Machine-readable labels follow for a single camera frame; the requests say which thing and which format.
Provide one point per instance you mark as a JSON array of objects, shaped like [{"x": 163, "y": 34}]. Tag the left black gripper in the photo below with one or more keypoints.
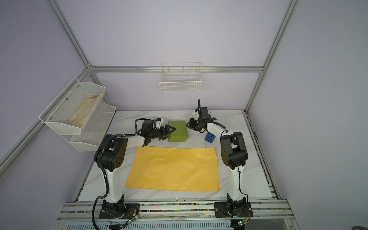
[{"x": 167, "y": 132}]

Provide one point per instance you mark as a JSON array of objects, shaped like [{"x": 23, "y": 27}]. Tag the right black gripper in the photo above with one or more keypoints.
[{"x": 188, "y": 124}]

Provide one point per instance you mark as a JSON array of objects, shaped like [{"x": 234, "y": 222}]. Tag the green gift box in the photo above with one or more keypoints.
[{"x": 180, "y": 134}]

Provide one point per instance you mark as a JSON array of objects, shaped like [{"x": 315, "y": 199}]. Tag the yellow orange wrapping paper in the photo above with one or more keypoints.
[{"x": 170, "y": 169}]

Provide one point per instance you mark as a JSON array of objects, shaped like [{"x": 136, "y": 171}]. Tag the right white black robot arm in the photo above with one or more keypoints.
[{"x": 233, "y": 149}]

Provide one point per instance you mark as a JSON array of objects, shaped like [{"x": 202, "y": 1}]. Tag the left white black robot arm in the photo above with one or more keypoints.
[{"x": 111, "y": 152}]

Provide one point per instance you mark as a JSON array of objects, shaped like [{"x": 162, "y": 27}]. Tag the blue tape dispenser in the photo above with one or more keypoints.
[{"x": 210, "y": 137}]

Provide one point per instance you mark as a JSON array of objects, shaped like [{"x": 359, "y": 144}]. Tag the lower white mesh shelf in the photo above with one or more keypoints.
[{"x": 95, "y": 129}]

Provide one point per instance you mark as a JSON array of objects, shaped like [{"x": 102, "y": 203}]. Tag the white mesh shelf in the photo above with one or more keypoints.
[
  {"x": 95, "y": 129},
  {"x": 57, "y": 114}
]

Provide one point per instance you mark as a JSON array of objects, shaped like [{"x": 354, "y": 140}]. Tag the beige cloth in shelf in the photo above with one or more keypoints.
[{"x": 79, "y": 117}]

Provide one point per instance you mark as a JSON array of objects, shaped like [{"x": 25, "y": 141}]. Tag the upper white mesh shelf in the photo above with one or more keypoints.
[{"x": 57, "y": 114}]

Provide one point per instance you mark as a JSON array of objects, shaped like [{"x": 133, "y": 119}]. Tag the white wire wall basket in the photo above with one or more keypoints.
[{"x": 180, "y": 77}]

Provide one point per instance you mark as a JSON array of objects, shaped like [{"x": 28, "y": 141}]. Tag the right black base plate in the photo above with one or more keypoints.
[{"x": 227, "y": 210}]

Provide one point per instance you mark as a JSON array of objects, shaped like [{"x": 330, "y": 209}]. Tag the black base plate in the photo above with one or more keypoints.
[
  {"x": 115, "y": 211},
  {"x": 227, "y": 210}
]

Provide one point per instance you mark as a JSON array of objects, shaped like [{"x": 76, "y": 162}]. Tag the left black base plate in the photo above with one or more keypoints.
[{"x": 115, "y": 211}]

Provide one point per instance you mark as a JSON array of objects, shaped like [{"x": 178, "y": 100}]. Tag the aluminium frame rail front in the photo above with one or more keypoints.
[{"x": 185, "y": 210}]

